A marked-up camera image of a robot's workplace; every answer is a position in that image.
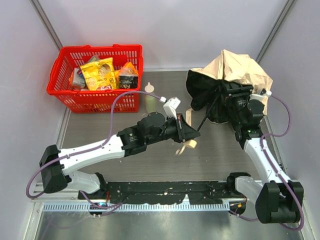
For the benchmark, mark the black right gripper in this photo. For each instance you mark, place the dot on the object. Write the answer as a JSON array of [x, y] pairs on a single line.
[[236, 89]]

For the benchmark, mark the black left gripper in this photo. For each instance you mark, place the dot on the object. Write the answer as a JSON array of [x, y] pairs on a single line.
[[180, 129]]

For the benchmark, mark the cream folding umbrella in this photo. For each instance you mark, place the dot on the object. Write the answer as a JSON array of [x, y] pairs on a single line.
[[204, 87]]

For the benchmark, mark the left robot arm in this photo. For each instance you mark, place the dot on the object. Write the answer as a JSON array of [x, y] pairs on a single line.
[[60, 168]]

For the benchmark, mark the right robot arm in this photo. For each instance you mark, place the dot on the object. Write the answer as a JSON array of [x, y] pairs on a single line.
[[279, 199]]

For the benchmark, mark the clear plastic bottle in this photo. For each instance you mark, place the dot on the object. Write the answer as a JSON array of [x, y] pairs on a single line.
[[150, 102]]

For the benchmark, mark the black snack packet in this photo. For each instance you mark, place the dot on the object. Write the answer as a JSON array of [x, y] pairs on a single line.
[[127, 81]]

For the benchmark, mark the orange snack bag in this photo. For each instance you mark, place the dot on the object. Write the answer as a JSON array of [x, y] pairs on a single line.
[[128, 69]]

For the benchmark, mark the yellow snack bag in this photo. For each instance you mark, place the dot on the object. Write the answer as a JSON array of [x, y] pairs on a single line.
[[100, 75]]

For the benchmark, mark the red plastic shopping basket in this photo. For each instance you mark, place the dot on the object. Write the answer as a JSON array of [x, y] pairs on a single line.
[[71, 57]]

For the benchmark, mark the grey box in basket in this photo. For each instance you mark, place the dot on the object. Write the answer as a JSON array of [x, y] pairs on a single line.
[[76, 80]]

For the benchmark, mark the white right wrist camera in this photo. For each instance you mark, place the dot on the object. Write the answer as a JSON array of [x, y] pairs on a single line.
[[260, 94]]

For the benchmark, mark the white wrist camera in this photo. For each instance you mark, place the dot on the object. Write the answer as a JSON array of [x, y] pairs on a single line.
[[171, 106], [260, 94]]

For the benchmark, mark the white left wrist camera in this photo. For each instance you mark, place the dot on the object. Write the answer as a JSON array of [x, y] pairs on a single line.
[[171, 106]]

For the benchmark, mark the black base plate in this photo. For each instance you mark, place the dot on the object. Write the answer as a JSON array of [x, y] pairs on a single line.
[[165, 192]]

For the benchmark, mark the right wall corner profile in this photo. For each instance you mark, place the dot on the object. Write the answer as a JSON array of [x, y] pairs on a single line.
[[284, 13]]

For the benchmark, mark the grey slotted cable duct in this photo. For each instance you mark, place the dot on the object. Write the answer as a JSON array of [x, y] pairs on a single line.
[[185, 206]]

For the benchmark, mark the grey wall corner profile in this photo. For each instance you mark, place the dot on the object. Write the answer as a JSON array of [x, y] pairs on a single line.
[[46, 23]]

